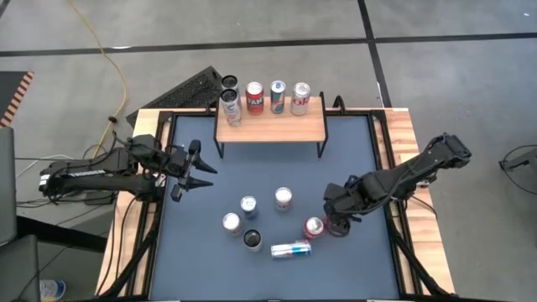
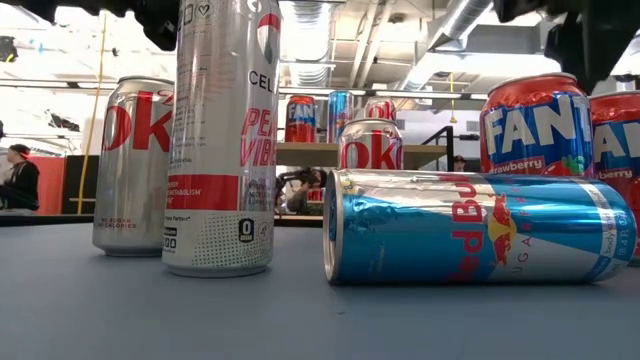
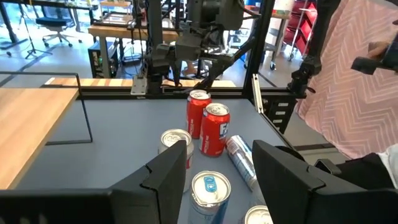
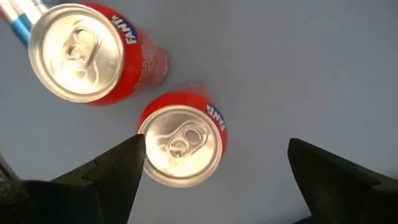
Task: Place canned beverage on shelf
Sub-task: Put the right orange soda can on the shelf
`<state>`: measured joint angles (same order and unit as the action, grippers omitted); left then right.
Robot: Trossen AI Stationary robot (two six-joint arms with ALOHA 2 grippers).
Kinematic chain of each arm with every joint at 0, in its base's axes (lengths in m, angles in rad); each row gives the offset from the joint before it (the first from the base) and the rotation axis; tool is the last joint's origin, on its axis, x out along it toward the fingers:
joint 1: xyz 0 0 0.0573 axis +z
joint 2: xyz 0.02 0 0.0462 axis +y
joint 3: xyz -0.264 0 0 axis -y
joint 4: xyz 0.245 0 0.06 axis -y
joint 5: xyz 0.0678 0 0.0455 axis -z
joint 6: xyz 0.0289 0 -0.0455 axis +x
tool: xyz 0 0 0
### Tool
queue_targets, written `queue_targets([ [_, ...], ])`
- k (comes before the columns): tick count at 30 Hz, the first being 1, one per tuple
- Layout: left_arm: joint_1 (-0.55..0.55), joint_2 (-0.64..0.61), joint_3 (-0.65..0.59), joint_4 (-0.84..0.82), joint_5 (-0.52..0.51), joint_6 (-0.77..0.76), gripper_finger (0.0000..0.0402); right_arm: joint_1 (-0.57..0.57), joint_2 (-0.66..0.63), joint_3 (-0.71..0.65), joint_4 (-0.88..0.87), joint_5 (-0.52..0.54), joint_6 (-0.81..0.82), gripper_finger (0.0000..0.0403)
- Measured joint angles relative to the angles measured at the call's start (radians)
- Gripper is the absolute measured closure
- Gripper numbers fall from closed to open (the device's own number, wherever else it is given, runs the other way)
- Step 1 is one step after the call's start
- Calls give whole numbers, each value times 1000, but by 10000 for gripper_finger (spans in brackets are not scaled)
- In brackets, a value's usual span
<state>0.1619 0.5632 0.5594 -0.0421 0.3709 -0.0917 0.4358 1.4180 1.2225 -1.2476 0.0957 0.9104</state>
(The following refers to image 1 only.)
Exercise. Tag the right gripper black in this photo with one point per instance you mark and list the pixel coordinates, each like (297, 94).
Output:
(346, 195)

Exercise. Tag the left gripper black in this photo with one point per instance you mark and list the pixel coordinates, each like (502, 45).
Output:
(180, 163)

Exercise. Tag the blue silver Red Bull can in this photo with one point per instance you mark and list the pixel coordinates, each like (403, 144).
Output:
(277, 98)
(290, 250)
(248, 206)

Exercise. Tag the silver Diet Coke can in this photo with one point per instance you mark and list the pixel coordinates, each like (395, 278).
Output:
(283, 197)
(300, 100)
(231, 221)

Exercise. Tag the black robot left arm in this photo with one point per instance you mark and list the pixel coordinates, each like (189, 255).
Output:
(84, 176)

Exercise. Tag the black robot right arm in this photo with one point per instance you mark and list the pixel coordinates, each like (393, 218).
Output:
(419, 165)

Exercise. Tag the black keyboard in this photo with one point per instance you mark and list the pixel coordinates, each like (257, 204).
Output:
(189, 90)

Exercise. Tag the white and blue container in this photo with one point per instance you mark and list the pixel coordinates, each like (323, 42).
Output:
(52, 289)

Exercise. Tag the grey stand foot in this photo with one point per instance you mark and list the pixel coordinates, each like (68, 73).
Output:
(522, 159)

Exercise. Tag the black mat with striped edge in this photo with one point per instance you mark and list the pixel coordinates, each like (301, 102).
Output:
(10, 92)

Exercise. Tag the black metal table frame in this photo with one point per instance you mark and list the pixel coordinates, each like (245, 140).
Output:
(394, 260)

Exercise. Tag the wooden shelf with black frame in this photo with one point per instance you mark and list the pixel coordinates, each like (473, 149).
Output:
(272, 128)

